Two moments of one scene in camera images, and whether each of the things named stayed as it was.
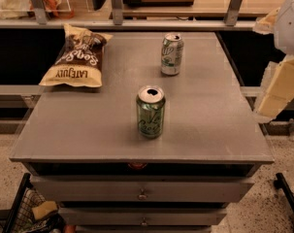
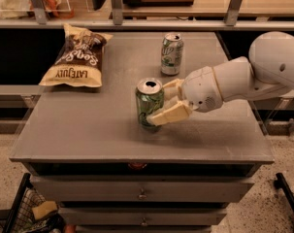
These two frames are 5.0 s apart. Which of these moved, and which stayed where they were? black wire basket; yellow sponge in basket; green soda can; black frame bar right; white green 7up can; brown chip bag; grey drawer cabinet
Moved: green soda can
Stayed: grey drawer cabinet; black frame bar right; yellow sponge in basket; black wire basket; white green 7up can; brown chip bag
